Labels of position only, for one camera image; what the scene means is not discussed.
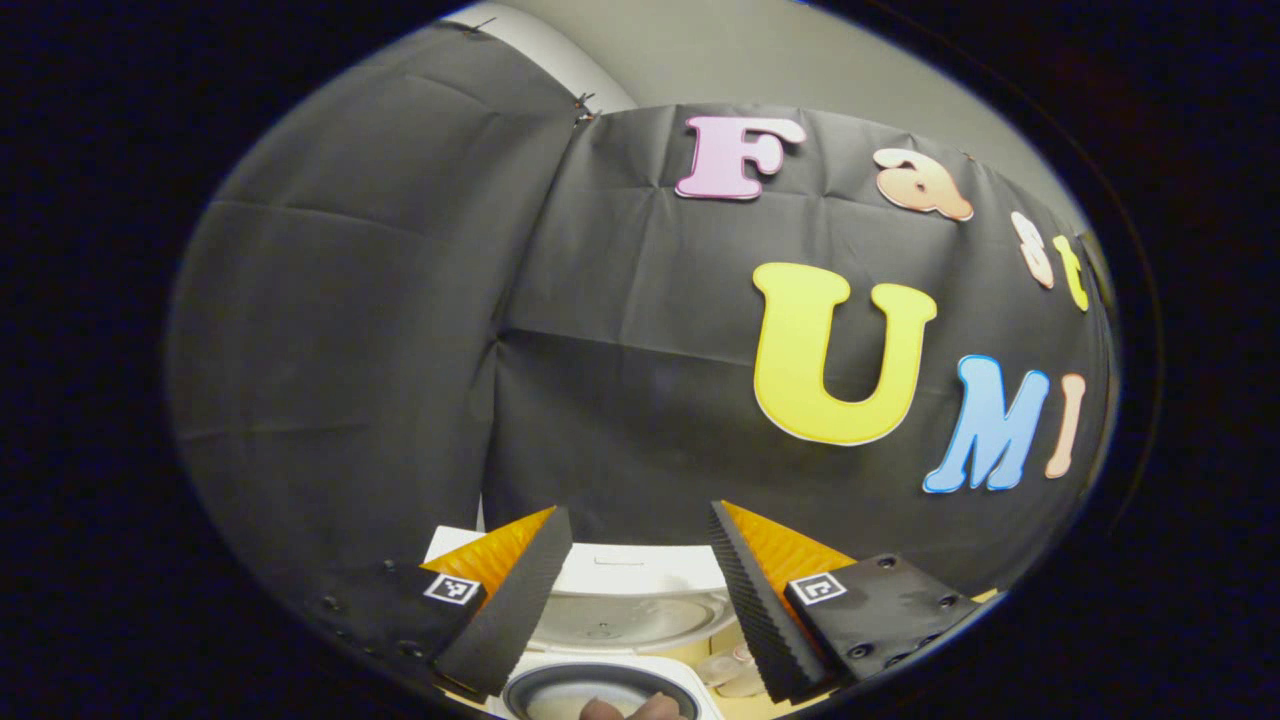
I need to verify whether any white rice cooker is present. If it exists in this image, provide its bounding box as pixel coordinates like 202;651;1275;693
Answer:
424;525;742;720

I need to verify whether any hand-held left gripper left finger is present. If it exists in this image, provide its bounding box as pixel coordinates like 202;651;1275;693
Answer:
312;505;575;700

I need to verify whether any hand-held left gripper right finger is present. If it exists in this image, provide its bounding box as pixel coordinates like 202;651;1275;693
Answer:
706;498;983;706

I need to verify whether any clear plastic bottle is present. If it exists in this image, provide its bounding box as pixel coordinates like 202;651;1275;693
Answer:
698;645;769;699

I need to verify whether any black backdrop cloth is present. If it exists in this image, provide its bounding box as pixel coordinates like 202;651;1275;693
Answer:
165;20;1119;601

